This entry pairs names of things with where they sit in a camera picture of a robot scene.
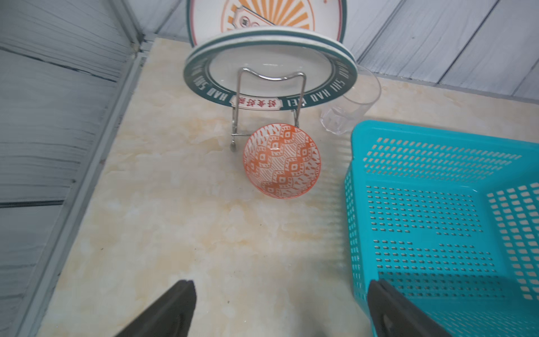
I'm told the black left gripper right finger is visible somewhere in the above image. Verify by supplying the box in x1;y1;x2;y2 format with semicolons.
367;279;451;337

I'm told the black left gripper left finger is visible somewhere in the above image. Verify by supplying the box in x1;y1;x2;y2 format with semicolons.
117;280;197;337

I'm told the teal plastic basket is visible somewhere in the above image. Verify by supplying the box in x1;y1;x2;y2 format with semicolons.
344;121;538;336

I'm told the orange patterned bowl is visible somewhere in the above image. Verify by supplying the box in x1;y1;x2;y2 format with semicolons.
243;123;321;199

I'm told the clear drinking glass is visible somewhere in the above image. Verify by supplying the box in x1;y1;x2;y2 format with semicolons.
320;65;381;136

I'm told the green rimmed flat plate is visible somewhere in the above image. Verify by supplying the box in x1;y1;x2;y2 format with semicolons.
183;26;357;110

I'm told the upright plate with sunburst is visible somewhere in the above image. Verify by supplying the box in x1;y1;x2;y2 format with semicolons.
186;0;348;46

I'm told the metal wire plate rack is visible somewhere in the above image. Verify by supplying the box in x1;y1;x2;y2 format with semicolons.
230;67;307;152

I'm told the left aluminium frame post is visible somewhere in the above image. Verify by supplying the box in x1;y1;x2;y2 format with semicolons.
108;0;144;50

